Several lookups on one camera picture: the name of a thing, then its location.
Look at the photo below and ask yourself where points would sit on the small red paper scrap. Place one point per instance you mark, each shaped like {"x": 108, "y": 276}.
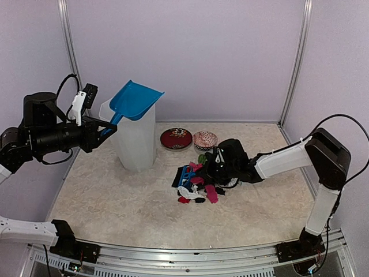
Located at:
{"x": 183, "y": 200}

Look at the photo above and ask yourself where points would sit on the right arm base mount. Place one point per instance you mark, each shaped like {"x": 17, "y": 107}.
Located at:
{"x": 307, "y": 245}

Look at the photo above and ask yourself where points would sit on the white paper scrap long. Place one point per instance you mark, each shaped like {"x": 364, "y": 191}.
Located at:
{"x": 184, "y": 192}

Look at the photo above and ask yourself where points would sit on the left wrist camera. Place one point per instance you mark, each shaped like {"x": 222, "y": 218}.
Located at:
{"x": 82, "y": 101}

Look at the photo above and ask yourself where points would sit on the left aluminium corner post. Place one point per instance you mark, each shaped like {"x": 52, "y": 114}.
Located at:
{"x": 65, "y": 24}

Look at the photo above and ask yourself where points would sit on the blue dustpan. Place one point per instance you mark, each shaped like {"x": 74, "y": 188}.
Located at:
{"x": 132, "y": 101}

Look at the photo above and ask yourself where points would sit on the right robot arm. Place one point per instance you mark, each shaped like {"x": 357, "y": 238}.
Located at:
{"x": 319, "y": 149}

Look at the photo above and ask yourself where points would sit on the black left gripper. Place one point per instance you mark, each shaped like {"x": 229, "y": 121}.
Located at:
{"x": 90, "y": 135}

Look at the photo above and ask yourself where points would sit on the aluminium corner post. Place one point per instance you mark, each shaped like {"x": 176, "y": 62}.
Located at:
{"x": 297, "y": 65}
{"x": 65, "y": 24}

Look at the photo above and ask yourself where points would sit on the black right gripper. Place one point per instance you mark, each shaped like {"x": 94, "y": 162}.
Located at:
{"x": 209, "y": 171}

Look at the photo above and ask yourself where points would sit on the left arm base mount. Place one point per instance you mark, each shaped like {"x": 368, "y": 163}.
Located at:
{"x": 68, "y": 246}

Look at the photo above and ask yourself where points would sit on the aluminium front rail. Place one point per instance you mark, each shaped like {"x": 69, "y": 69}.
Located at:
{"x": 114, "y": 260}

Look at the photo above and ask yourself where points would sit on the blue hand brush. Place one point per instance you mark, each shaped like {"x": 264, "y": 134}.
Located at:
{"x": 183, "y": 177}

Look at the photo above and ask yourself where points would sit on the right aluminium corner post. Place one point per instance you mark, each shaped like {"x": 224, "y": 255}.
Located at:
{"x": 297, "y": 65}

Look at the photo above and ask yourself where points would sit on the white plastic trash bin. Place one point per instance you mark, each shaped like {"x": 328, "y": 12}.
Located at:
{"x": 135, "y": 143}

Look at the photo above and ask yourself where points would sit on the pink patterned bowl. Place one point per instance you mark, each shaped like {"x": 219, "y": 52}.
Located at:
{"x": 204, "y": 140}

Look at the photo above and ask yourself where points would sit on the red floral plate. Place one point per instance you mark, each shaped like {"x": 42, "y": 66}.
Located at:
{"x": 176, "y": 138}

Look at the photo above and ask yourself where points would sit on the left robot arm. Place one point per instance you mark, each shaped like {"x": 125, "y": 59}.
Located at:
{"x": 46, "y": 129}

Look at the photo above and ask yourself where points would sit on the small black paper scrap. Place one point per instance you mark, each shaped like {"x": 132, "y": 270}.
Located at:
{"x": 200, "y": 200}

